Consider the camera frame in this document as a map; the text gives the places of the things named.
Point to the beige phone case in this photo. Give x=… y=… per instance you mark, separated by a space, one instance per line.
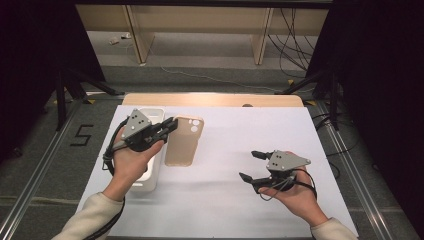
x=185 y=140

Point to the white table sheet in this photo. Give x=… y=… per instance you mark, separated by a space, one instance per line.
x=226 y=186

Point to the black curtain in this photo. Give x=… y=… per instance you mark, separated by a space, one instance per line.
x=383 y=83
x=33 y=66

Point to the black metal stand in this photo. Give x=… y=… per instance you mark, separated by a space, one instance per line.
x=61 y=100
x=333 y=96

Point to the white plastic storage box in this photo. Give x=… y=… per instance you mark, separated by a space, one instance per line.
x=151 y=173

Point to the white power adapter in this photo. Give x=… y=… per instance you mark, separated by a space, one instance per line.
x=114 y=41

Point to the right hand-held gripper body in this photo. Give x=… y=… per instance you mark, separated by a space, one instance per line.
x=286 y=161

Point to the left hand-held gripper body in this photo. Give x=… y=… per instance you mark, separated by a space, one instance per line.
x=136 y=128

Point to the person's right hand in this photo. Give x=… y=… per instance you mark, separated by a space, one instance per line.
x=301 y=200

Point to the metal floor rail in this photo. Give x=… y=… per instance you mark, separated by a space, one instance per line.
x=353 y=166
x=36 y=180

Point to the light wooden desk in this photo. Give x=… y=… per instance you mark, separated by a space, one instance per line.
x=200 y=20

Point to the person's left hand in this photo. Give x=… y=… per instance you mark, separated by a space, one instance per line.
x=128 y=170

